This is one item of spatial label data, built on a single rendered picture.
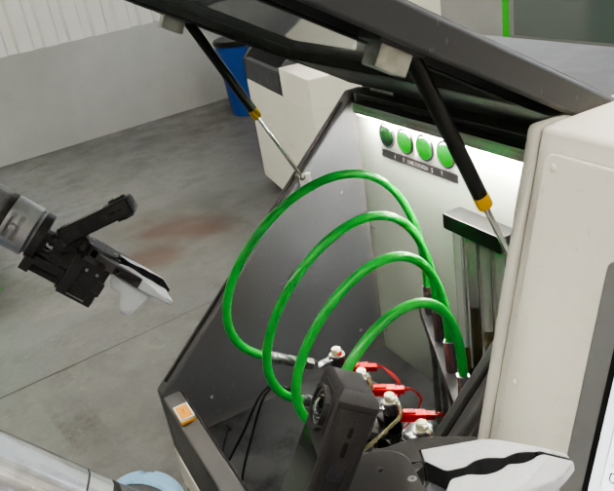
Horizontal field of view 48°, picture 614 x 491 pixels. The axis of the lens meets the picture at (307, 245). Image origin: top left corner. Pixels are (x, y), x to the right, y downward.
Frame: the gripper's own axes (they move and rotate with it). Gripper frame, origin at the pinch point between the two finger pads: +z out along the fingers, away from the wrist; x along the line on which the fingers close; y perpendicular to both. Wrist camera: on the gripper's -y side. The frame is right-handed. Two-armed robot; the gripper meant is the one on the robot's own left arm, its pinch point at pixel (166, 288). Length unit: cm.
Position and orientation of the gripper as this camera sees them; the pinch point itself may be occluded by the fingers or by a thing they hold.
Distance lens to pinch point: 106.4
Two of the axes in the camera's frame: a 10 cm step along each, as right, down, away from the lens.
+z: 8.1, 5.0, 3.0
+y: -5.3, 8.5, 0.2
